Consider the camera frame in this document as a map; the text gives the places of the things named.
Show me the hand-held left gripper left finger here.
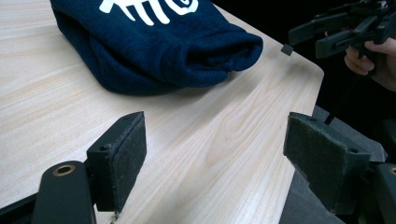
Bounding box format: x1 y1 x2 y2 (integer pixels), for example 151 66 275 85
86 110 148 216

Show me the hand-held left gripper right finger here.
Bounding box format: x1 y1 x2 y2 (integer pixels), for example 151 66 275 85
282 111 372 216

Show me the navy sweatshirt with white print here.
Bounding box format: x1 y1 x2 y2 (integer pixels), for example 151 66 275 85
49 0 264 96

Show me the small dark square piece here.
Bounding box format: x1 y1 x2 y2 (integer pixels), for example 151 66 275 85
280 43 295 57

